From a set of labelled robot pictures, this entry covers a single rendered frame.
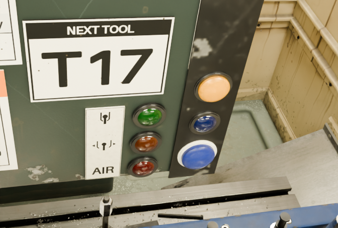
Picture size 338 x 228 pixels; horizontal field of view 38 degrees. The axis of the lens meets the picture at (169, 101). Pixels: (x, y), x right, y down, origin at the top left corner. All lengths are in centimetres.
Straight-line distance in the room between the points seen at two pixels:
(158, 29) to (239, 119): 162
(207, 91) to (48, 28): 13
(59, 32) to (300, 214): 64
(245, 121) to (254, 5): 161
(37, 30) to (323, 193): 125
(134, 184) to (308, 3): 81
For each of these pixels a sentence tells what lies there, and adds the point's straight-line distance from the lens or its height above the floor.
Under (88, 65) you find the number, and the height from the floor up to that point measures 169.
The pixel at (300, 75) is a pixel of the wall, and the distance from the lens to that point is 175.
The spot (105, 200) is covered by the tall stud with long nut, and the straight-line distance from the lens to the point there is 108.
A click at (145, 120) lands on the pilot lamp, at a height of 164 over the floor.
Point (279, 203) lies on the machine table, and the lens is 131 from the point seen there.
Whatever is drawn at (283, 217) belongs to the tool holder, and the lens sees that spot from 74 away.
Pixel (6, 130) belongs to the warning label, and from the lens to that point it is 39.
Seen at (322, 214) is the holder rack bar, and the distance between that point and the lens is 90.
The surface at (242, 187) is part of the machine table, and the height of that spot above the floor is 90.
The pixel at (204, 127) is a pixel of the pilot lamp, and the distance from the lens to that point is 41.
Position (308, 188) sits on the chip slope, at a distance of 151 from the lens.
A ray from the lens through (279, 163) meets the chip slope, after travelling 156.
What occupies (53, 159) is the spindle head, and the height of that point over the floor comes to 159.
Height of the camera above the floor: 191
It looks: 43 degrees down
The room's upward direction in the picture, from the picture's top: 9 degrees clockwise
